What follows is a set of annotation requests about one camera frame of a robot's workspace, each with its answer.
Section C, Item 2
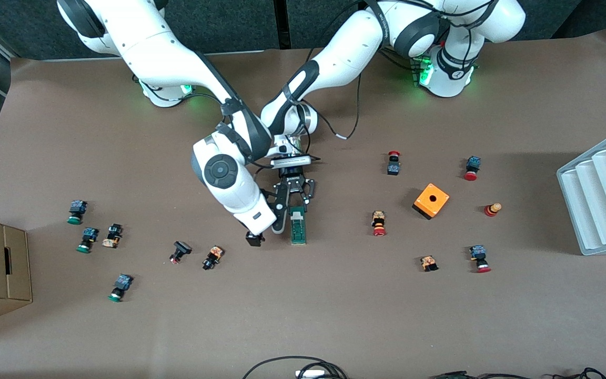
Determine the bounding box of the green load switch white lever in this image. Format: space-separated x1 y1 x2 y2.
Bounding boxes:
290 206 307 245

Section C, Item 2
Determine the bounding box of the green push button blue block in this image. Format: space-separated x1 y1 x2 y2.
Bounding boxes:
107 274 134 303
76 227 99 254
67 200 89 226

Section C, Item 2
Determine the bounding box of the red push button blue block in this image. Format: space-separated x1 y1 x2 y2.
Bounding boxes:
469 245 492 274
463 156 481 182

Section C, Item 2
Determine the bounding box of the grey ridged plastic tray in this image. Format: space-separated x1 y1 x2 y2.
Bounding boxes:
557 125 606 256

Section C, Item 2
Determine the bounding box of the black selector switch orange block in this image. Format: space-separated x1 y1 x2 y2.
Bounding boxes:
202 245 225 271

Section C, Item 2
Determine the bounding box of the black square button red ring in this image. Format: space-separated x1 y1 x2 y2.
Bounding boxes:
169 241 193 264

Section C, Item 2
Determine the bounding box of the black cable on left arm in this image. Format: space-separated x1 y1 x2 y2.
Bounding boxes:
303 63 368 142

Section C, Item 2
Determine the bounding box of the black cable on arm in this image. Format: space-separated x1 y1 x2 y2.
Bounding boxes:
303 63 368 142
143 79 240 132

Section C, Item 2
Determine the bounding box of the orange button enclosure box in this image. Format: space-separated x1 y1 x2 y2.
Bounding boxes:
412 183 450 221

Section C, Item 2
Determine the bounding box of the black looped cable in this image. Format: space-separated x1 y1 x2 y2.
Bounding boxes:
242 356 348 379

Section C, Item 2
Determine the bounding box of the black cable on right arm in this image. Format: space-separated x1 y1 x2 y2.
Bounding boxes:
143 79 240 132

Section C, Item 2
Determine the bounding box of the black vertical post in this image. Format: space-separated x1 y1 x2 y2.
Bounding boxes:
274 0 290 51

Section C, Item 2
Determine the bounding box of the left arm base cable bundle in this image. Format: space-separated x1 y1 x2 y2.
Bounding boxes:
382 47 422 85

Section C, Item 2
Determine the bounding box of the thin black cable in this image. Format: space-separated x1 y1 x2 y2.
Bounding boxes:
429 371 535 379

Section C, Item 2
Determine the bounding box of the curled black cable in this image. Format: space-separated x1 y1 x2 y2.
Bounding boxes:
553 367 606 379

